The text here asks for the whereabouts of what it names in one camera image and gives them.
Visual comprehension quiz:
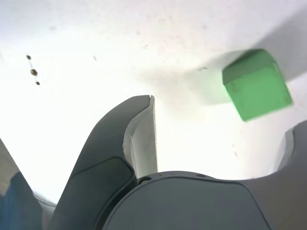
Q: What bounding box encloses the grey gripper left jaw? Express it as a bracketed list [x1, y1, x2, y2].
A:
[47, 94, 159, 230]

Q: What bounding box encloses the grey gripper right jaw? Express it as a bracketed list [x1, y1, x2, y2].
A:
[94, 120, 307, 230]

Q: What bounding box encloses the green cube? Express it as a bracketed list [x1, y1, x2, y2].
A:
[222, 48, 295, 123]

